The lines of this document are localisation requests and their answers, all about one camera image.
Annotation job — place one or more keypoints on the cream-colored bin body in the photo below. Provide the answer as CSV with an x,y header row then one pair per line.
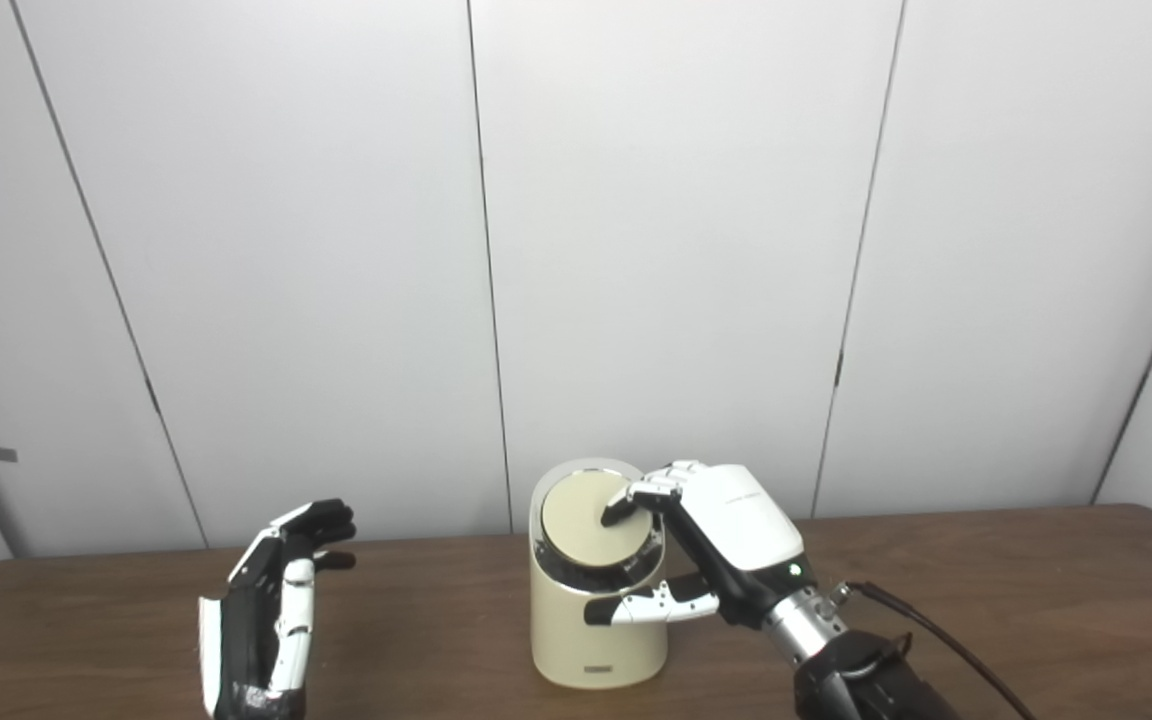
x,y
596,640

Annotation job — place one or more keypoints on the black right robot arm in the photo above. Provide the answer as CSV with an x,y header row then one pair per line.
x,y
866,680

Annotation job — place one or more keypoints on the black wall panel clip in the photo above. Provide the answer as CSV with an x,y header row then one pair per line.
x,y
838,369

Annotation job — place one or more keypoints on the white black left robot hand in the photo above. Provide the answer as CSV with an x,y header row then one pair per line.
x,y
246,630

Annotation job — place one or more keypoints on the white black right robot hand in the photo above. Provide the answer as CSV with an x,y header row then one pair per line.
x,y
741,530

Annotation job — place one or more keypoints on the cream round bin lid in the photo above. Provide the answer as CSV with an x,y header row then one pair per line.
x,y
576,520

